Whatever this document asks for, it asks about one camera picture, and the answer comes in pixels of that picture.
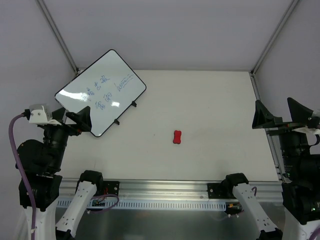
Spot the white whiteboard black frame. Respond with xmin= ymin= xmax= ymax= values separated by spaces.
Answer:
xmin=54 ymin=49 xmax=147 ymax=137

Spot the red black whiteboard eraser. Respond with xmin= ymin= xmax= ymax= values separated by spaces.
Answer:
xmin=172 ymin=130 xmax=182 ymax=145

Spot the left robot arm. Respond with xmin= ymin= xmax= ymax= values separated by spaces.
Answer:
xmin=9 ymin=105 xmax=104 ymax=240

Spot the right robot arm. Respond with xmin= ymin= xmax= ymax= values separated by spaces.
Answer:
xmin=216 ymin=97 xmax=320 ymax=240

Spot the right side aluminium rail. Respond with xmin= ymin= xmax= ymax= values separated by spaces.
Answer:
xmin=249 ymin=72 xmax=285 ymax=182

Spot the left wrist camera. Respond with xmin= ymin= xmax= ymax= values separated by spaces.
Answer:
xmin=29 ymin=104 xmax=62 ymax=126

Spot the white wire whiteboard stand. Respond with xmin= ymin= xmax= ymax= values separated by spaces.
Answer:
xmin=113 ymin=101 xmax=137 ymax=126

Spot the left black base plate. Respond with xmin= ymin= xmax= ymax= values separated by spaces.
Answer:
xmin=95 ymin=180 xmax=120 ymax=196

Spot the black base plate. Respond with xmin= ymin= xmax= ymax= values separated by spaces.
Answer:
xmin=95 ymin=180 xmax=120 ymax=196
xmin=207 ymin=182 xmax=235 ymax=199

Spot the left aluminium frame post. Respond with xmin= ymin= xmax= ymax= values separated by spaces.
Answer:
xmin=35 ymin=0 xmax=79 ymax=75

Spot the aluminium frame post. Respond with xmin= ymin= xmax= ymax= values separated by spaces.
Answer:
xmin=35 ymin=0 xmax=79 ymax=75
xmin=250 ymin=0 xmax=301 ymax=75

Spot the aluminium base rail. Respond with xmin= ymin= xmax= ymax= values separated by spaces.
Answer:
xmin=58 ymin=178 xmax=285 ymax=202

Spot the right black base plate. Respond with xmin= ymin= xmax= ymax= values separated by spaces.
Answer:
xmin=207 ymin=182 xmax=235 ymax=199

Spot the white slotted cable duct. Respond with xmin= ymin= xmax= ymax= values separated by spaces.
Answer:
xmin=57 ymin=198 xmax=227 ymax=212

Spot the right aluminium frame post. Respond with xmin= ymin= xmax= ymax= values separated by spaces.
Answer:
xmin=250 ymin=0 xmax=301 ymax=75

